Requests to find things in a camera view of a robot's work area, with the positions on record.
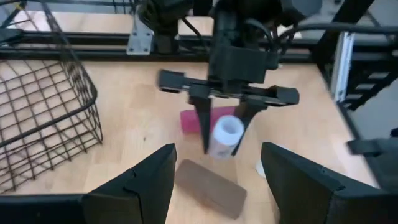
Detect black table clamp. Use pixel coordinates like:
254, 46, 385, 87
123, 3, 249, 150
346, 136, 398, 194

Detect black wire basket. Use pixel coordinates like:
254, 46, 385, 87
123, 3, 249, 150
0, 0, 104, 194

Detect pink bandage roll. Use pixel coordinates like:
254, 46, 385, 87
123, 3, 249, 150
180, 106, 237, 134

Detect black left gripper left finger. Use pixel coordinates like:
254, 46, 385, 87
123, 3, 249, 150
0, 143, 177, 224

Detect aluminium upright bracket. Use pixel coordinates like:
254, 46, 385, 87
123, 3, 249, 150
330, 30, 355, 102

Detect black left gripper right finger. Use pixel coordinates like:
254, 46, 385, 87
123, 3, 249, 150
261, 142, 398, 224

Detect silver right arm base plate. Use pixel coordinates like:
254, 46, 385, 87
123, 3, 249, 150
126, 14, 155, 56

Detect brown bandage roll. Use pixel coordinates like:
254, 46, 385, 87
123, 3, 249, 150
174, 159, 248, 220

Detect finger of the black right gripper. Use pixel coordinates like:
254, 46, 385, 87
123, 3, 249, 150
188, 85, 214, 155
231, 96, 268, 156

